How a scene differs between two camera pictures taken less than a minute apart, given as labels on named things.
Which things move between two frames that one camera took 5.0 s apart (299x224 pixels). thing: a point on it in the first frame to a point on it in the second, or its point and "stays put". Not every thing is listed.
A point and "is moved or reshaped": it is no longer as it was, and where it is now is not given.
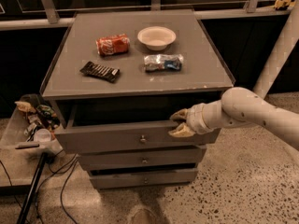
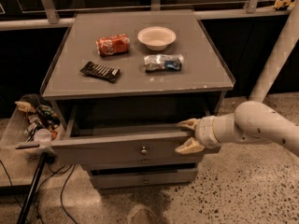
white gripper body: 195,119 to 205,133
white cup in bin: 42,134 stays put
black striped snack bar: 108,74 stays put
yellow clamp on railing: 287,2 stays put
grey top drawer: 106,135 is moved or reshaped
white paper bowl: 157,38 stays put
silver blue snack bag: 159,63 stays put
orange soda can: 113,45 stays put
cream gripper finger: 180,114 to 192,122
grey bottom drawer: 138,177 stays put
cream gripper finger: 181,131 to 192,145
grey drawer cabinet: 114,79 stays put
